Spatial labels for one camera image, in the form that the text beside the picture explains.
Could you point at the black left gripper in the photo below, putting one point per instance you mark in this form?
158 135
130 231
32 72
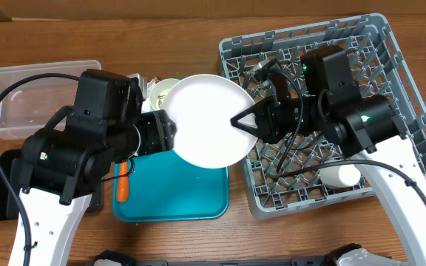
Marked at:
160 136

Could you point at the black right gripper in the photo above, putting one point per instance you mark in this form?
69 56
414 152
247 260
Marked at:
265 126

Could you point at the white round plate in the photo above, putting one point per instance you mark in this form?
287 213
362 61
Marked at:
202 106

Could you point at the orange carrot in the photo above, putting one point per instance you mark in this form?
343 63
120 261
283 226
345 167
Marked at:
122 192

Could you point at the white plastic cup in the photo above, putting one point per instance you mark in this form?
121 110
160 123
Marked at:
340 176

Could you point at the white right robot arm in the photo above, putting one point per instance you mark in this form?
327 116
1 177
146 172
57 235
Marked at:
369 131

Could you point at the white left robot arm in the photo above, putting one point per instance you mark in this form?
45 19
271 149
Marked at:
62 164

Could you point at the grey dishwasher rack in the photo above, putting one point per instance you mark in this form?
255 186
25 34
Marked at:
379 67

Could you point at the crumpled white napkin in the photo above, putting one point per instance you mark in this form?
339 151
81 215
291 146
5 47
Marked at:
146 106

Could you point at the cream bowl with peanuts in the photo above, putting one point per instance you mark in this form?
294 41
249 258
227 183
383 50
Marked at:
160 91

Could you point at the red snack wrapper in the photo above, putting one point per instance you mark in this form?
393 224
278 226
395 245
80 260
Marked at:
155 79

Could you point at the teal plastic tray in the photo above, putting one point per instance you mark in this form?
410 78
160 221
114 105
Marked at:
164 187

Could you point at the clear plastic bin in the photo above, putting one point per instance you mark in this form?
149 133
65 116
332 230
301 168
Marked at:
27 108

